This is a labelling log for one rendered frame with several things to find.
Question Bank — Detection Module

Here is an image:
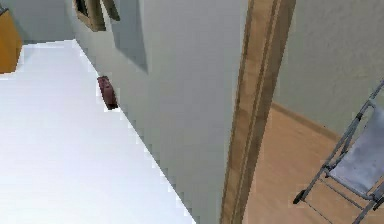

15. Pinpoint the wooden framed wall picture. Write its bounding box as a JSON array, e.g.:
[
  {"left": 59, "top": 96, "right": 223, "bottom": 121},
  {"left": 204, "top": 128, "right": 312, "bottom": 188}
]
[{"left": 72, "top": 0, "right": 121, "bottom": 33}]

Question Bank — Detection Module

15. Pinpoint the grey folding chair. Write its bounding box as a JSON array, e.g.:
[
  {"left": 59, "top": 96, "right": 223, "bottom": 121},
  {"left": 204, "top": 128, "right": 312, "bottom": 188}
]
[{"left": 292, "top": 78, "right": 384, "bottom": 224}]

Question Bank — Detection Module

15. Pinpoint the wooden door frame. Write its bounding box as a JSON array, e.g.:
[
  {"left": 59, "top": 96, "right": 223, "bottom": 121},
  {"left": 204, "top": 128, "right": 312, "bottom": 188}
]
[{"left": 219, "top": 0, "right": 297, "bottom": 224}]

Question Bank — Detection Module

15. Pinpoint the orange wooden cupboard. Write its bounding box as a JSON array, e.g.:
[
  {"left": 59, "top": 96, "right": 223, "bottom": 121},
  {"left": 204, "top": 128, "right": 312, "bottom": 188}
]
[{"left": 0, "top": 7, "right": 24, "bottom": 75}]

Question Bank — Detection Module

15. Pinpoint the dark red oblong object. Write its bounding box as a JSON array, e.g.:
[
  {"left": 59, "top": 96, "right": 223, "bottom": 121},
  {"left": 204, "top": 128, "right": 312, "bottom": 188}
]
[{"left": 96, "top": 75, "right": 119, "bottom": 111}]

